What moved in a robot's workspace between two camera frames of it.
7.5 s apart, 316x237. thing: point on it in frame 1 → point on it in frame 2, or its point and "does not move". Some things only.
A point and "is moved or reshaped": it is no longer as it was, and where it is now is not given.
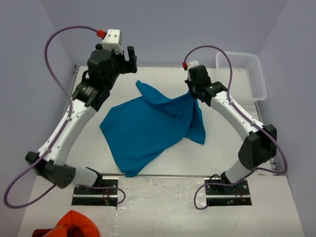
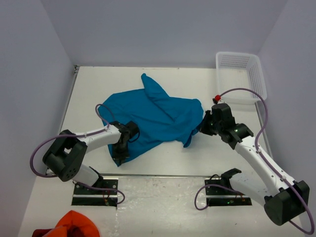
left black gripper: x=129 y=66 → x=119 y=158
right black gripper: x=189 y=82 → x=203 y=128
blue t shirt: x=140 y=129 is moved or reshaped
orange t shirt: x=74 y=224 does not move
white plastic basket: x=248 y=85 does not move
